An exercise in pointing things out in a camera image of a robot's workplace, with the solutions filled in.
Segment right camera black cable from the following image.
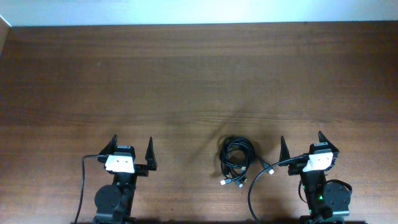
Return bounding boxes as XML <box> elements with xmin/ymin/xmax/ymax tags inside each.
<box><xmin>248</xmin><ymin>154</ymin><xmax>310</xmax><ymax>224</ymax></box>

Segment left camera black cable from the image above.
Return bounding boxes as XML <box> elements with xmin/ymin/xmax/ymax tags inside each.
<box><xmin>73</xmin><ymin>154</ymin><xmax>106</xmax><ymax>224</ymax></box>

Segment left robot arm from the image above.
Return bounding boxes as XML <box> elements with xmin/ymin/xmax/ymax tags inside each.
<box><xmin>93</xmin><ymin>135</ymin><xmax>157</xmax><ymax>224</ymax></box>

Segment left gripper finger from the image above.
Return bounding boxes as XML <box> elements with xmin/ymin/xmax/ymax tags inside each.
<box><xmin>145</xmin><ymin>137</ymin><xmax>157</xmax><ymax>170</ymax></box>
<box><xmin>99</xmin><ymin>134</ymin><xmax>118</xmax><ymax>155</ymax></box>

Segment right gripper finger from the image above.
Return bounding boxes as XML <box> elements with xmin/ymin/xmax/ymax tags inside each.
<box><xmin>318</xmin><ymin>131</ymin><xmax>333</xmax><ymax>146</ymax></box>
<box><xmin>278</xmin><ymin>136</ymin><xmax>291</xmax><ymax>167</ymax></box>

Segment black usb cables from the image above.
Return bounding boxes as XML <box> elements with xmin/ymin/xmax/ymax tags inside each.
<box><xmin>219</xmin><ymin>135</ymin><xmax>275</xmax><ymax>189</ymax></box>

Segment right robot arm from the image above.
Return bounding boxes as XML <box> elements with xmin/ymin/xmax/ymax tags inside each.
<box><xmin>279</xmin><ymin>131</ymin><xmax>353</xmax><ymax>223</ymax></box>

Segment camera black cable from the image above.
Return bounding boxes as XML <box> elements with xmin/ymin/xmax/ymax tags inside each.
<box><xmin>73</xmin><ymin>154</ymin><xmax>106</xmax><ymax>224</ymax></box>
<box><xmin>248</xmin><ymin>154</ymin><xmax>310</xmax><ymax>224</ymax></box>

